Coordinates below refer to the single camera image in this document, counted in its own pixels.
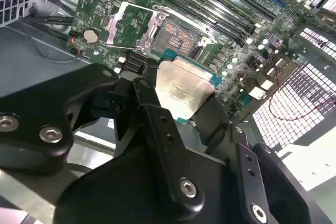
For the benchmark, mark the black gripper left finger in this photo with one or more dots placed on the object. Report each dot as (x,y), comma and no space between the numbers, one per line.
(39,108)

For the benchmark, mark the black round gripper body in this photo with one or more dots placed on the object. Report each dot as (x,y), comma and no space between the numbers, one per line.
(126,195)

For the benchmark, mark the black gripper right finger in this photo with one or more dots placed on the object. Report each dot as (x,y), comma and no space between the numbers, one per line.
(249,171)

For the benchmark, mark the silver topped CPU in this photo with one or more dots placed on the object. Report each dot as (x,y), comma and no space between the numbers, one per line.
(181,90)

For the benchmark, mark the metal socket cover frame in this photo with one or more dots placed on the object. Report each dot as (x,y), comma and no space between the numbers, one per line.
(112,26)

